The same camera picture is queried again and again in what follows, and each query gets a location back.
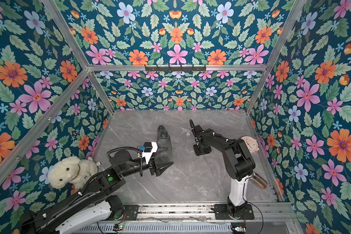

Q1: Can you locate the metal base rail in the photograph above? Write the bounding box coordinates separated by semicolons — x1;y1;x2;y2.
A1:
124;202;303;234

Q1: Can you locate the cream round wall clock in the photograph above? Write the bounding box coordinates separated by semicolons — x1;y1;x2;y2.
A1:
241;136;262;157

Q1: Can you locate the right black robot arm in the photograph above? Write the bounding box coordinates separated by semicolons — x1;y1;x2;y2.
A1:
191;125;255;210

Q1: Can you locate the cream plush teddy bear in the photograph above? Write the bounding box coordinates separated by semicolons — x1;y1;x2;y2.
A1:
48;156;98;190

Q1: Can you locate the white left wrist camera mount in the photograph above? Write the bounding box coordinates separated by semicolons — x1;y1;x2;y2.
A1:
139;142;158;164

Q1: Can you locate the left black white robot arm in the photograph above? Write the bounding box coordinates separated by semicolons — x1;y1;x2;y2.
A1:
20;147;173;234

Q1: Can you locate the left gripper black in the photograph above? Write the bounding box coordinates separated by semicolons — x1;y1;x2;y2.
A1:
118;146;171;178

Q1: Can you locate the clear plastic spray bottle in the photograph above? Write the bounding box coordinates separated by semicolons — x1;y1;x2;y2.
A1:
154;125;173;166

